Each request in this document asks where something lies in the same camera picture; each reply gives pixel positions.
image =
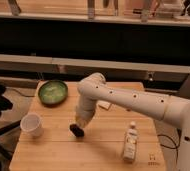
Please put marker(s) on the white paper cup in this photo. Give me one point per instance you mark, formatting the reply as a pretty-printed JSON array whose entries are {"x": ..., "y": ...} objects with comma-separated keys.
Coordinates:
[{"x": 32, "y": 125}]

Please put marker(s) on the white squeeze bottle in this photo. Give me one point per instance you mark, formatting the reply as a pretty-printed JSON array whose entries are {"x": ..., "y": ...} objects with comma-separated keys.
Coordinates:
[{"x": 130, "y": 143}]

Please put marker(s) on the green bowl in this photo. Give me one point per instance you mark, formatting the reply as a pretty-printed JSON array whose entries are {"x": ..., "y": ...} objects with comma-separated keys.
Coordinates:
[{"x": 53, "y": 92}]

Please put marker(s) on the white sponge block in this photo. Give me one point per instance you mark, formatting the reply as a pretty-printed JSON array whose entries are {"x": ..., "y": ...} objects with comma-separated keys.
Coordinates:
[{"x": 104, "y": 105}]

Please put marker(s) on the black eraser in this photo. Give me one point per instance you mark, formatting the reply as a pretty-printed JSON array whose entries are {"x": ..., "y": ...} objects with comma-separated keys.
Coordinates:
[{"x": 78, "y": 132}]

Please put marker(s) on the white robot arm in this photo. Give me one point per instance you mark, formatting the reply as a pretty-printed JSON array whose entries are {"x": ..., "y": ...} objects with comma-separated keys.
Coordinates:
[{"x": 170, "y": 109}]

